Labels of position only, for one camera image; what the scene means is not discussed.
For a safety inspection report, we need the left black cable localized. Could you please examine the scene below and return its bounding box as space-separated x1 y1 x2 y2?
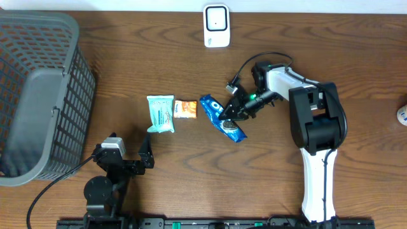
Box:
26 154 96 229

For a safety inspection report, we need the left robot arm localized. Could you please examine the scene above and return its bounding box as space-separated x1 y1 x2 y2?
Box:
84 132 155 228

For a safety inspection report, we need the black cable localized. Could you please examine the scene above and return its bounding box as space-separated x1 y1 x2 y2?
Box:
26 154 96 229
233 51 348 220

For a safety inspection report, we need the green lidded can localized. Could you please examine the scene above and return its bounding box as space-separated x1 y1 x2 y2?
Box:
396 105 407 126

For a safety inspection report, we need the blue Oreo cookie pack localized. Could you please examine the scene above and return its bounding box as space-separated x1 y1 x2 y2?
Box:
199 94 248 143

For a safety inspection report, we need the light blue wipes pack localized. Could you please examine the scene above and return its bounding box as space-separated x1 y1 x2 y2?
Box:
147 95 175 133

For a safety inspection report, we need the right black cable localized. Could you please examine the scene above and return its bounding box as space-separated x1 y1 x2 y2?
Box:
233 51 348 220

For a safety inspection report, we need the white barcode scanner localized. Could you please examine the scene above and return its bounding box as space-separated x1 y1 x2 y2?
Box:
203 4 231 48

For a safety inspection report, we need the grey plastic mesh basket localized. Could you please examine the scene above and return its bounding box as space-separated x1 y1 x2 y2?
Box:
1 10 96 186

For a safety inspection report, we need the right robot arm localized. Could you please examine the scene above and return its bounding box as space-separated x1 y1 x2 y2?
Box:
219 61 347 224

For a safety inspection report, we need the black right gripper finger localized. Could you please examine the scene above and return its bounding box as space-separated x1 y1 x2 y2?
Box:
218 111 249 121
221 98 241 116

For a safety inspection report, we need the orange snack packet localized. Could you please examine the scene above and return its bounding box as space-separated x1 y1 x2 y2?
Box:
174 100 197 119

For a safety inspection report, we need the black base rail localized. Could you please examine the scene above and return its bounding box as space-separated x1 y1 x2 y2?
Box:
56 218 376 229

